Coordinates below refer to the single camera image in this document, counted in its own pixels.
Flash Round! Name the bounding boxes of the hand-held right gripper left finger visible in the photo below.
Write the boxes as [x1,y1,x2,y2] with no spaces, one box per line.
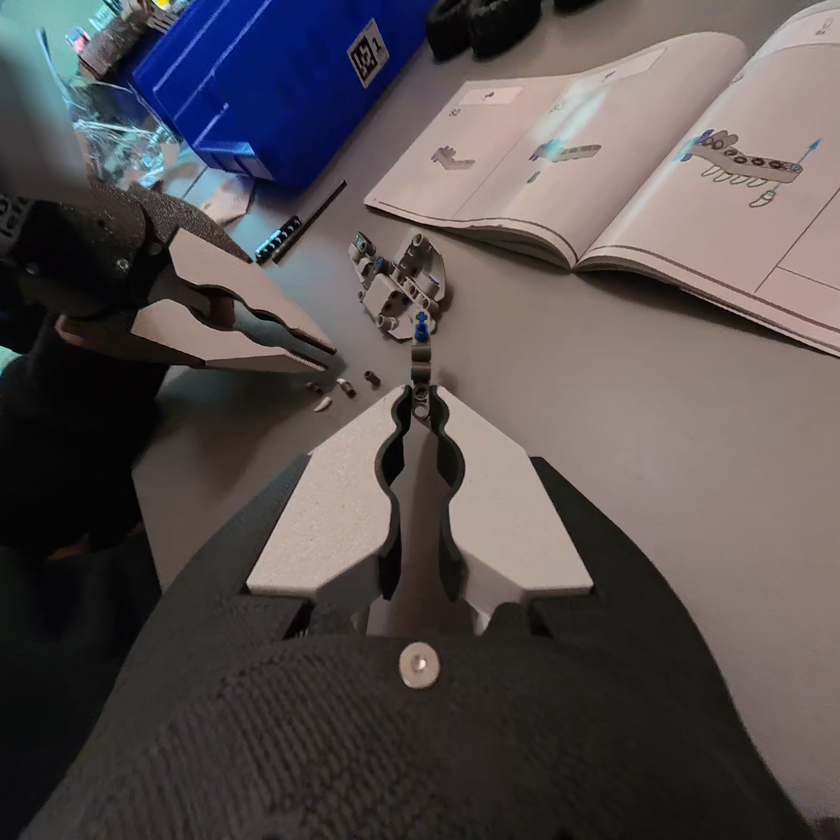
[246,384,411,601]

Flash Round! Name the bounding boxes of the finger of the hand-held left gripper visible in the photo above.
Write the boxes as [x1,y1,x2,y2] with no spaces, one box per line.
[167,226,339,358]
[130,298,329,376]

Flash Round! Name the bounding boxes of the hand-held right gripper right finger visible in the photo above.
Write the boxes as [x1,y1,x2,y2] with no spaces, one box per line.
[427,384,597,603]

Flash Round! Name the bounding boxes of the grey toy beam blue pins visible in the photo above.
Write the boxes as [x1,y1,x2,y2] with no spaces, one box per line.
[410,311,439,431]

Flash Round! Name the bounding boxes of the person's left forearm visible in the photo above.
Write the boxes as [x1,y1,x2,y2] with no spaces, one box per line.
[0,315,170,552]

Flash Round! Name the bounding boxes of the grey desk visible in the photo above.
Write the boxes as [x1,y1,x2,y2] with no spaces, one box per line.
[128,0,840,840]

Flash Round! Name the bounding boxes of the person's left hand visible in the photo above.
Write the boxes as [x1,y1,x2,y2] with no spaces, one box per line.
[56,294,238,368]

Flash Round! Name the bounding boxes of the black toy beam with pegs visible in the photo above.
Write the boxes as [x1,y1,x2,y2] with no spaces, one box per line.
[255,218,304,265]

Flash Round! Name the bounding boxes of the paper parts bag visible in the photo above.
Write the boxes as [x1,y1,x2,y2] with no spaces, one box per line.
[193,172,258,225]

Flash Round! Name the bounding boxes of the black toy axle rod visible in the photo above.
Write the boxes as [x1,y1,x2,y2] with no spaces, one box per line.
[271,179,349,265]

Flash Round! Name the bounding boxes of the clear plastic bag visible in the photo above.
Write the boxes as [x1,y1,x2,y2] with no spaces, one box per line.
[62,98,198,191]

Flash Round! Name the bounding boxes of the grey toy brick assembly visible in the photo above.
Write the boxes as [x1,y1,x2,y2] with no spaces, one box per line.
[348,231,448,342]

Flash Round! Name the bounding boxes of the plain blue storage bin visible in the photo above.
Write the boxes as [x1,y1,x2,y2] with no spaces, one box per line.
[131,0,277,165]

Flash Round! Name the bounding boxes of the blue storage bin with tag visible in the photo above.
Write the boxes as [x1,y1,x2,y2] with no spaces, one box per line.
[190,0,437,193]

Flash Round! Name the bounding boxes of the person's black sweatshirt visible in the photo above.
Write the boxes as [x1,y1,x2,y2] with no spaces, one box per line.
[0,525,165,840]

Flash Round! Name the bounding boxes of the open instruction booklet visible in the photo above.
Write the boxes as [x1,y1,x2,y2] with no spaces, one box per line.
[364,0,840,358]

